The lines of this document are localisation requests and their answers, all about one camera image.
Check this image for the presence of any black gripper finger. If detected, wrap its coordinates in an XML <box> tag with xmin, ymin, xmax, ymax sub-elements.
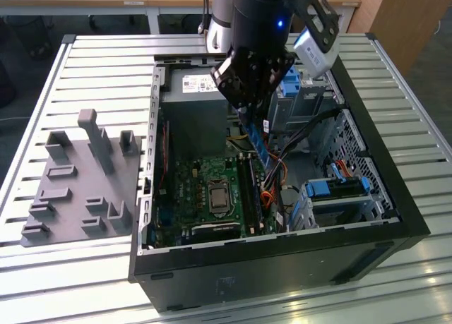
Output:
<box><xmin>210</xmin><ymin>46</ymin><xmax>265</xmax><ymax>114</ymax></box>
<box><xmin>253</xmin><ymin>52</ymin><xmax>297</xmax><ymax>122</ymax></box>

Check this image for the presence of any blue RAM stick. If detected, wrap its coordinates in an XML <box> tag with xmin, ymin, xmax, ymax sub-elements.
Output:
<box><xmin>243</xmin><ymin>119</ymin><xmax>273</xmax><ymax>170</ymax></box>

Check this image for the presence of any black RAM slot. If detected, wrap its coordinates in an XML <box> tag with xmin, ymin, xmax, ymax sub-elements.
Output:
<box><xmin>235</xmin><ymin>152</ymin><xmax>258</xmax><ymax>236</ymax></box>

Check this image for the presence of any installed dark RAM stick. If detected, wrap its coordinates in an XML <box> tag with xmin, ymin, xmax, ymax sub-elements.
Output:
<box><xmin>248</xmin><ymin>157</ymin><xmax>266</xmax><ymax>231</ymax></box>

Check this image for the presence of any blue disk carrier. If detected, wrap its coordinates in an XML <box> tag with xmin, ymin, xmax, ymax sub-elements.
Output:
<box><xmin>278</xmin><ymin>66</ymin><xmax>302</xmax><ymax>97</ymax></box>
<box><xmin>302</xmin><ymin>177</ymin><xmax>370</xmax><ymax>200</ymax></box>

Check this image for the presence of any grey metal drive cage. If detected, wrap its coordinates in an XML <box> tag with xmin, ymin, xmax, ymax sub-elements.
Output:
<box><xmin>267</xmin><ymin>69</ymin><xmax>346</xmax><ymax>136</ymax></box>
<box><xmin>286</xmin><ymin>177</ymin><xmax>390</xmax><ymax>233</ymax></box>

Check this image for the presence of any grey power supply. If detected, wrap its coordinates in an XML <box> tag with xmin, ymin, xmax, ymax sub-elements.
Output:
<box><xmin>165</xmin><ymin>66</ymin><xmax>234</xmax><ymax>160</ymax></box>

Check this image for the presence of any green motherboard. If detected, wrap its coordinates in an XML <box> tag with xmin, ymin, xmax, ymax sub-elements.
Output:
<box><xmin>154</xmin><ymin>152</ymin><xmax>282</xmax><ymax>249</ymax></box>

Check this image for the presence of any CPU socket with silver CPU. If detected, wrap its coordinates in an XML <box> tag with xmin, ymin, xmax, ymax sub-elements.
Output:
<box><xmin>206</xmin><ymin>178</ymin><xmax>233</xmax><ymax>220</ymax></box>

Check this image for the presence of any wooden cabinet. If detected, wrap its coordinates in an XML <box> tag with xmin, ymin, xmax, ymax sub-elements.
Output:
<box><xmin>347</xmin><ymin>0</ymin><xmax>452</xmax><ymax>77</ymax></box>

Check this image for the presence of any grey parts rack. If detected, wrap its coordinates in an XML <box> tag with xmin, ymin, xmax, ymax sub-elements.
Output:
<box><xmin>20</xmin><ymin>108</ymin><xmax>143</xmax><ymax>248</ymax></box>

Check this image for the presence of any black PC case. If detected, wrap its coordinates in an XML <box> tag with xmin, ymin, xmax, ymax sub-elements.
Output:
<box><xmin>127</xmin><ymin>51</ymin><xmax>432</xmax><ymax>313</ymax></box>

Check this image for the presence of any black mesh waste bin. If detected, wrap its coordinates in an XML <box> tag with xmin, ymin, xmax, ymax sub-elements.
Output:
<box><xmin>6</xmin><ymin>14</ymin><xmax>54</xmax><ymax>61</ymax></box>

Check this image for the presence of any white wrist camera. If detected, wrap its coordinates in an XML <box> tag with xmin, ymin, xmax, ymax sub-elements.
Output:
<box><xmin>292</xmin><ymin>30</ymin><xmax>340</xmax><ymax>80</ymax></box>

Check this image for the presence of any black cable bundle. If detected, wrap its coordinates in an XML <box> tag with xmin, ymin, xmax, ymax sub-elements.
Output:
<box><xmin>277</xmin><ymin>108</ymin><xmax>344</xmax><ymax>159</ymax></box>

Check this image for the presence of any red wire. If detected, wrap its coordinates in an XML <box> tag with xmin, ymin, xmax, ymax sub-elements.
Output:
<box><xmin>156</xmin><ymin>123</ymin><xmax>170</xmax><ymax>193</ymax></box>

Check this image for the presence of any blue flat data cable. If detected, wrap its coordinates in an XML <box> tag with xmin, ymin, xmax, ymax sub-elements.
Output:
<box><xmin>331</xmin><ymin>162</ymin><xmax>346</xmax><ymax>184</ymax></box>

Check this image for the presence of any orange data cable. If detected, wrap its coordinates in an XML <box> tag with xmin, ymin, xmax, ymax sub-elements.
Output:
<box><xmin>336</xmin><ymin>159</ymin><xmax>358</xmax><ymax>179</ymax></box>

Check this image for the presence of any orange wire bundle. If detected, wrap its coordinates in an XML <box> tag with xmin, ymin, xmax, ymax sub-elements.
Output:
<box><xmin>260</xmin><ymin>190</ymin><xmax>276</xmax><ymax>209</ymax></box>

